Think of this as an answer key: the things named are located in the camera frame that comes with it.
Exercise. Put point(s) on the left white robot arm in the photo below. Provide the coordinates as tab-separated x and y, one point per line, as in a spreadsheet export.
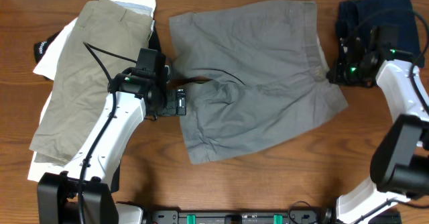
82	192

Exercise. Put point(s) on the black garment with logo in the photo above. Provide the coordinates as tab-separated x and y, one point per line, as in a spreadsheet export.
42	48

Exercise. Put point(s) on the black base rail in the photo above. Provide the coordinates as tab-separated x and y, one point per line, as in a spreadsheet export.
179	217

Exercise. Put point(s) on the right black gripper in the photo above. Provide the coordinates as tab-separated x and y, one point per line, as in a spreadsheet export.
335	74

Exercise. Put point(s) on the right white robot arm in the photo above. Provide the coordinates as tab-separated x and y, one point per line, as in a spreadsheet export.
397	175

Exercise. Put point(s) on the white folded garment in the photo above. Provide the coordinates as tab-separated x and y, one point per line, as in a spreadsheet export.
47	54

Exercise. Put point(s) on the grey shorts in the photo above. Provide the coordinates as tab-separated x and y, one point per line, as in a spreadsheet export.
256	77

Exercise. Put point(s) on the dark navy folded garment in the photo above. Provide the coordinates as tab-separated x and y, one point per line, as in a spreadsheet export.
360	16

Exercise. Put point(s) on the light blue folded garment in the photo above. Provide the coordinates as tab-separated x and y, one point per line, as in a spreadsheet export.
140	9

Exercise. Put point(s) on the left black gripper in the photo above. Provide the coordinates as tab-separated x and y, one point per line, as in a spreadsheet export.
172	108

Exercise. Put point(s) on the khaki folded shorts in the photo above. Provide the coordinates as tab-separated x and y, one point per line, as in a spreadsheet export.
83	83

